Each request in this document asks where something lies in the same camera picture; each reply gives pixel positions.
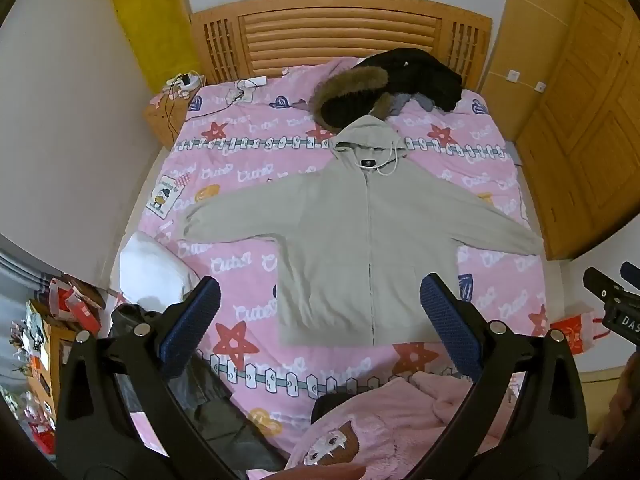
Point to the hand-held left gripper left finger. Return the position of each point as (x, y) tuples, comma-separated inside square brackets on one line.
[(192, 327)]

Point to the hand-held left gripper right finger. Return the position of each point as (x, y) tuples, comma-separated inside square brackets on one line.
[(450, 327)]

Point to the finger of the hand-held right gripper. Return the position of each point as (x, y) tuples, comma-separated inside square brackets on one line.
[(602, 285), (631, 271)]

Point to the beige zip hoodie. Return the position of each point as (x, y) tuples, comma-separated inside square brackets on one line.
[(350, 235)]

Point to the person's right forearm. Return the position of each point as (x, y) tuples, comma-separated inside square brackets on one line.
[(622, 410)]

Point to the red and white paper bag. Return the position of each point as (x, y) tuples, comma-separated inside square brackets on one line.
[(575, 332)]

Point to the white folded cloth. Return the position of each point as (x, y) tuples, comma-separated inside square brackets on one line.
[(150, 265)]

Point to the black shiny jacket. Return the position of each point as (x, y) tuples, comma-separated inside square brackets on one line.
[(220, 410)]

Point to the pink fleece garment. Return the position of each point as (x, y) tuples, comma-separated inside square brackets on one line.
[(400, 425)]

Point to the red and white box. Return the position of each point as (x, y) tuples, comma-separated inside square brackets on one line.
[(62, 292)]

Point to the pink printed bed sheet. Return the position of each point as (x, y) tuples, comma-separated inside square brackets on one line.
[(240, 195)]

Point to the wooden desk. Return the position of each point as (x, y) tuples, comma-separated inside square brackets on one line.
[(52, 360)]

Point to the wooden wardrobe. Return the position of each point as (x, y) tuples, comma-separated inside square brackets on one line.
[(590, 110)]

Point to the grey window curtain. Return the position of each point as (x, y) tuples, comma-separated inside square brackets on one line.
[(22, 275)]

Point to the wooden nightstand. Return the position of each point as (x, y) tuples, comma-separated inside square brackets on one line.
[(160, 120)]

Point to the grey cloth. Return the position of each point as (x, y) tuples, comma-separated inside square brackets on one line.
[(420, 102)]

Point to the white power strip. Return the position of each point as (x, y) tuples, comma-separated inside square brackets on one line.
[(182, 81)]

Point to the white charger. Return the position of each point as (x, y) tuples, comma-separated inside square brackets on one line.
[(247, 87)]

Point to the black fur-trimmed coat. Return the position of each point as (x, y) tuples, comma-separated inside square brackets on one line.
[(415, 77)]

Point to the yellow curtain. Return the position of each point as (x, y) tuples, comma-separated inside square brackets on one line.
[(145, 20)]

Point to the wooden bed headboard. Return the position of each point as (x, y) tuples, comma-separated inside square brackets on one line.
[(340, 35)]

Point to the white wall socket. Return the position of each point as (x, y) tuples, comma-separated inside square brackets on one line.
[(513, 75), (541, 87)]

